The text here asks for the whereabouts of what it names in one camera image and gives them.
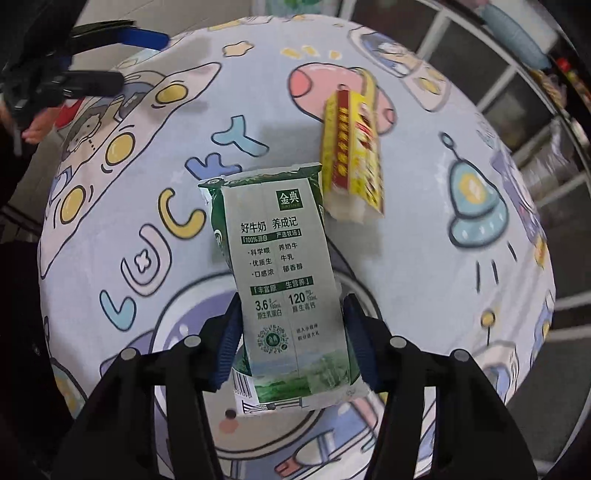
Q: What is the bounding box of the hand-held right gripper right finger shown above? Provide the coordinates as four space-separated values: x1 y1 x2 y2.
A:
342 293 539 480

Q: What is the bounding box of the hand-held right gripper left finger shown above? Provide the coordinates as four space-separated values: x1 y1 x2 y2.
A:
52 295 243 480

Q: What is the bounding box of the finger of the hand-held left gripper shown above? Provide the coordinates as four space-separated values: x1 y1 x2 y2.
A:
69 21 172 52
65 69 126 99

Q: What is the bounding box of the green milk carton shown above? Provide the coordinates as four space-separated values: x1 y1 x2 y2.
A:
198 162 374 417

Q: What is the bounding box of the person's left hand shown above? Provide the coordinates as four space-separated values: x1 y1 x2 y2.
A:
21 108 61 142

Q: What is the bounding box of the cartoon printed tablecloth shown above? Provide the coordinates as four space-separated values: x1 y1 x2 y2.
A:
37 16 557 480

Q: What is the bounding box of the yellow red cardboard box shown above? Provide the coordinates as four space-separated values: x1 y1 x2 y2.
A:
321 78 385 225

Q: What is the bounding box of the row of condiment bottles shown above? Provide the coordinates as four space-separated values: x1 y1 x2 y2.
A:
538 55 591 121

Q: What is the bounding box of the blue plastic basin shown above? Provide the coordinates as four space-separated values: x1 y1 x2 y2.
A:
480 0 553 70

